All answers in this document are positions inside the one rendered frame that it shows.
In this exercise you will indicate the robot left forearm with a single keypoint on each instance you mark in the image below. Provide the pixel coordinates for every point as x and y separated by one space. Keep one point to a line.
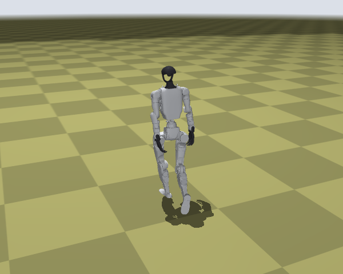
155 122

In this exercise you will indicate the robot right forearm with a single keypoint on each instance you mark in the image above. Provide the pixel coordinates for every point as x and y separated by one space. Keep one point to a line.
190 120

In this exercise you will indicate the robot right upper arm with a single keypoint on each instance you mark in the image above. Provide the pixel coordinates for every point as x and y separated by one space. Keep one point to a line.
186 99

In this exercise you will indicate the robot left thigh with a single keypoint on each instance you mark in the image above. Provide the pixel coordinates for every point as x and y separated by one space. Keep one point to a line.
158 154

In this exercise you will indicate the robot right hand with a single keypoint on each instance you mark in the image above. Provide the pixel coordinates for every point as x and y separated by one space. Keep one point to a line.
191 137

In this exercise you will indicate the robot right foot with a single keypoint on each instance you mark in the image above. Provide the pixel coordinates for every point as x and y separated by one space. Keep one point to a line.
185 204

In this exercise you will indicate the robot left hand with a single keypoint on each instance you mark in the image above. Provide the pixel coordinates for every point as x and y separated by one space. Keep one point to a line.
159 144

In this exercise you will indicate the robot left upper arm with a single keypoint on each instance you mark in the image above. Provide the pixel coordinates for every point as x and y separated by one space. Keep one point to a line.
155 102

